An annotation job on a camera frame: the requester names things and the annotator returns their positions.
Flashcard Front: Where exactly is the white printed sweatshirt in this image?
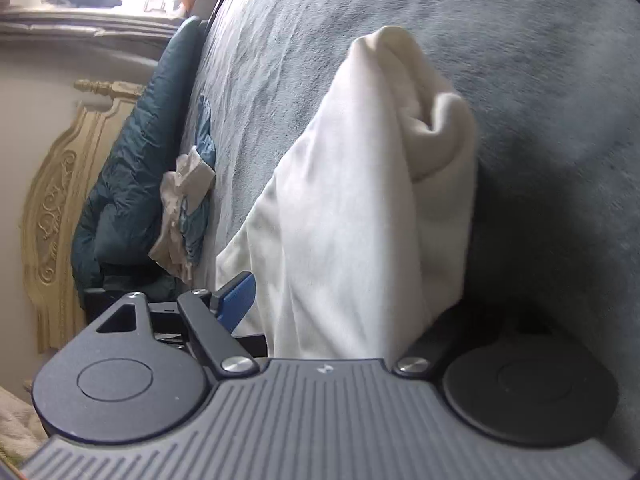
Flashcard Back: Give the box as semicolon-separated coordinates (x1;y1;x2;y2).
216;25;478;361

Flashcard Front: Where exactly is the blue garment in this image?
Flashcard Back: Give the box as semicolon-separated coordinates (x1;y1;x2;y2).
181;94;217;267

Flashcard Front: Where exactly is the cream carved headboard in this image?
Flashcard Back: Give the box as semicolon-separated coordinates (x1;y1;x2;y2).
21;79;146;353

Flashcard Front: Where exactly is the grey fleece bed blanket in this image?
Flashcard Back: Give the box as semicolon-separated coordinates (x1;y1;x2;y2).
192;0;640;361

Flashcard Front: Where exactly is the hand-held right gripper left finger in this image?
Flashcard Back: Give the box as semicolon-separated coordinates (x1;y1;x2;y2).
95;272;260;377

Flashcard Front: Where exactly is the cream long-sleeved garment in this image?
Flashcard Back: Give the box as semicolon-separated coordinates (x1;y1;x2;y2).
148;152;217;283

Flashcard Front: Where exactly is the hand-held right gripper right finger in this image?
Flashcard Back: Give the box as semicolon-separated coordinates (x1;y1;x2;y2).
392;307;453;377

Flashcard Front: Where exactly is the white fluffy cloth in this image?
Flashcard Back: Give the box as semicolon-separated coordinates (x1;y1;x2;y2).
0;385;48;468

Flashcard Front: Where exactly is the blue duvet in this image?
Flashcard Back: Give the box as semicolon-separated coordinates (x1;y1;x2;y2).
71;16;211;311

